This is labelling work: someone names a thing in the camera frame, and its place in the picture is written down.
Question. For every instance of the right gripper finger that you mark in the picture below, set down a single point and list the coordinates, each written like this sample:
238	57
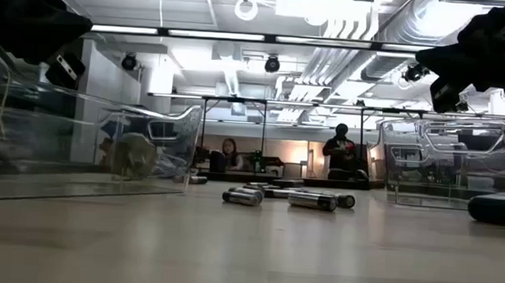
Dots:
456	61
447	97

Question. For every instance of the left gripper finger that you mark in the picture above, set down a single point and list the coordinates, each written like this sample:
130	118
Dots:
65	72
55	31

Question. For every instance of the clear plastic bin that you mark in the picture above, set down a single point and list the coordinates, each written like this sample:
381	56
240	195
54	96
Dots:
428	168
61	149

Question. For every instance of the black ceiling spotlight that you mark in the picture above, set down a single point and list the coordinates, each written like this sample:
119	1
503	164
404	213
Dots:
414	73
129	61
272	64

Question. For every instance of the standing person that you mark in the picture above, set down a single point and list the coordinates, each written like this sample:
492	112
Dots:
340	152

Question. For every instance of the black rectangular device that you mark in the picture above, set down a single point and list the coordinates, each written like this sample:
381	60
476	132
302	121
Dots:
500	208

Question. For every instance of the seated person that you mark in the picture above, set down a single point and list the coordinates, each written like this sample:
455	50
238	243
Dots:
231	154

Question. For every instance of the black overhead light bar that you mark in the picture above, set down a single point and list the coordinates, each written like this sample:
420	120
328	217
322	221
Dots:
270	38

